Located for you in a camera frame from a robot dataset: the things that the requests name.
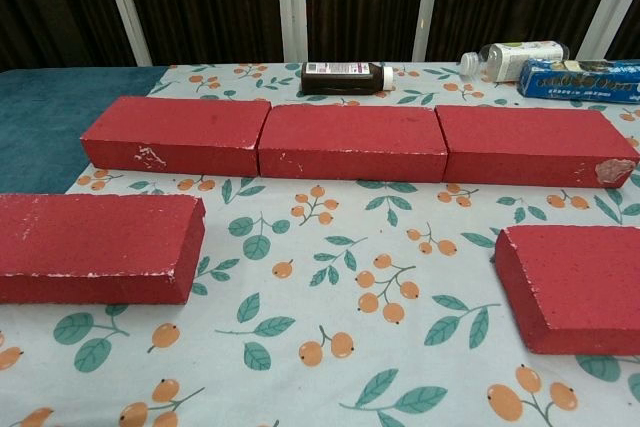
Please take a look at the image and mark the red foam brick worn edges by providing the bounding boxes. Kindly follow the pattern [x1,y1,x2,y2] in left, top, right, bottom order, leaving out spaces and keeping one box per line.
[0,192,207,306]

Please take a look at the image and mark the brown medicine bottle white cap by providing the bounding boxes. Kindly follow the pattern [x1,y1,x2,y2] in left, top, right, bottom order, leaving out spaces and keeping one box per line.
[300,61,395,96]

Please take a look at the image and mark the red foam brick white scratches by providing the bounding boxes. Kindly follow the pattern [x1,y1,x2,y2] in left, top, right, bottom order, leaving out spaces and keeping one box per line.
[79,95,272,177]

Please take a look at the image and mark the floral orange fruit tablecloth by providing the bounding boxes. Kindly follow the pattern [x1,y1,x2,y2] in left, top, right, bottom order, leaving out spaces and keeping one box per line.
[0,61,640,427]

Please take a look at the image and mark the red foam brick chipped corner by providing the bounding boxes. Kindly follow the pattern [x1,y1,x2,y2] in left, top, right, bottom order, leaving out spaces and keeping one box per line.
[435,104,640,191]

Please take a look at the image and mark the clear plastic bottle printed label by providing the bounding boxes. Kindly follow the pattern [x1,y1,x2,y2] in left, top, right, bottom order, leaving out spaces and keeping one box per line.
[459,39,571,82]

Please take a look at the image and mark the blue snack package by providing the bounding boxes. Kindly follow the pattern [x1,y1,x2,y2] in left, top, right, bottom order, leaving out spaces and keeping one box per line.
[518,57,640,105]

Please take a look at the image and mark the teal blue table cover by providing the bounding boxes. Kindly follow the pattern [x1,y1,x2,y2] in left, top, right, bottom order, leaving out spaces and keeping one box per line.
[0,65,171,194]

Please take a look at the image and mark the white metal frame post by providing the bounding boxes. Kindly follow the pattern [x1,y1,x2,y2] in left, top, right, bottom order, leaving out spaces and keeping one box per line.
[96,0,154,67]
[274,0,309,64]
[412,0,445,63]
[574,0,640,61]

